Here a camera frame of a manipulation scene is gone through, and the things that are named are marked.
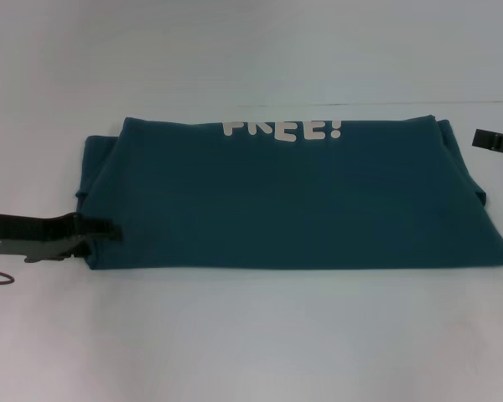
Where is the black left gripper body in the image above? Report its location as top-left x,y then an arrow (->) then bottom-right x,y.
0,212 -> 81,265

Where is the teal blue shirt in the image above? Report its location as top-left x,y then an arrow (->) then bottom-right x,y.
74,113 -> 503,271

